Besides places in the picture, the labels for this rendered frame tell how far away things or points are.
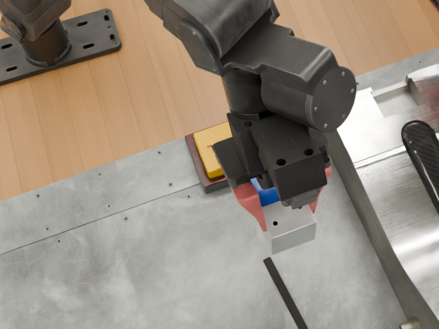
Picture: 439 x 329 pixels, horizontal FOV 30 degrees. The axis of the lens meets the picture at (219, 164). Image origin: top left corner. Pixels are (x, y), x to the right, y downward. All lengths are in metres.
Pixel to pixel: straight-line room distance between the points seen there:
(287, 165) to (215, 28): 0.13
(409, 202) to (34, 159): 0.49
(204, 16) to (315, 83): 0.10
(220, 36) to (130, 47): 0.50
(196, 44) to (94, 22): 0.51
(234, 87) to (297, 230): 0.19
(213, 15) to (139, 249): 0.42
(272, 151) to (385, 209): 0.26
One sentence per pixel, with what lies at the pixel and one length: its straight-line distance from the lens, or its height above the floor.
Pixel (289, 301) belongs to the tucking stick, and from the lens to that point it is 0.97.
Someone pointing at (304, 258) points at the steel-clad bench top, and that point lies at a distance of 1.00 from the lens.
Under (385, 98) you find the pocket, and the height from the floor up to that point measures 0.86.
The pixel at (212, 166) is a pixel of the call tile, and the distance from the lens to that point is 1.01.
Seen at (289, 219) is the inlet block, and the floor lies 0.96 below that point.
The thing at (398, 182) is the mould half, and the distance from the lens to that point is 0.95.
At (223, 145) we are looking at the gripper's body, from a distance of 0.81.
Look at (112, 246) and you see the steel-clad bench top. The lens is 1.02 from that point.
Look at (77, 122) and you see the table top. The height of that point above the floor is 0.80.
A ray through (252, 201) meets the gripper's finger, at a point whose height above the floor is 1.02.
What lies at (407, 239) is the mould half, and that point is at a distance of 0.92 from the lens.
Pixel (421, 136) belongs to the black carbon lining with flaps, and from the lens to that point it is 0.98.
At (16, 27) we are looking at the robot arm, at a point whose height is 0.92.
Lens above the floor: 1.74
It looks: 63 degrees down
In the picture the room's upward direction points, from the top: 11 degrees counter-clockwise
